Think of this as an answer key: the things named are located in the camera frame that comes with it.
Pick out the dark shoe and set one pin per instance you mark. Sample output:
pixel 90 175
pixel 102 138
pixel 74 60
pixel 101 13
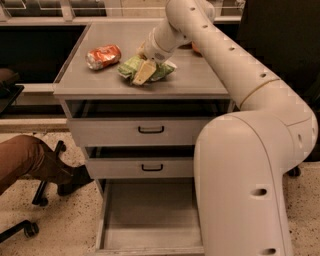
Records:
pixel 79 179

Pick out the black office chair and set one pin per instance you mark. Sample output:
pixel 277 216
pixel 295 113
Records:
pixel 284 36

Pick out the green jalapeno chip bag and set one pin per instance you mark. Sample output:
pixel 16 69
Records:
pixel 129 68

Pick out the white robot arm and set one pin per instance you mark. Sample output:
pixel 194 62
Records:
pixel 240 158

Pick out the bottom grey drawer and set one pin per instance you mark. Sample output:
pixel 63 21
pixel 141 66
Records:
pixel 149 217

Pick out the person's leg brown trousers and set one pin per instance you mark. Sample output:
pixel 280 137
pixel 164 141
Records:
pixel 28 155

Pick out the top grey drawer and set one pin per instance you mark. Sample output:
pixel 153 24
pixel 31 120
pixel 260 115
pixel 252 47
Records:
pixel 141 122

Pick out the black chair base left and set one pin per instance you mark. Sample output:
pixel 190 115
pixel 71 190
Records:
pixel 29 228

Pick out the middle grey drawer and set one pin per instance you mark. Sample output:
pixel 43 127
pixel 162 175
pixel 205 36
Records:
pixel 120 162

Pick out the crushed orange soda can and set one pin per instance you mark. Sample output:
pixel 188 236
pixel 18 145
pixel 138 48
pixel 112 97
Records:
pixel 103 56

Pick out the grey drawer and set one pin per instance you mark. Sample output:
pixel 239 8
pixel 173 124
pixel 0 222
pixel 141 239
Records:
pixel 120 162
pixel 141 122
pixel 149 217

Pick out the grey drawer cabinet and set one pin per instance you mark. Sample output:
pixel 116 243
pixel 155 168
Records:
pixel 193 78

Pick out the orange fruit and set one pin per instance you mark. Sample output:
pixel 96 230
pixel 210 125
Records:
pixel 195 49

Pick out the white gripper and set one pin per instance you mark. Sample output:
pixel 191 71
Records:
pixel 155 52

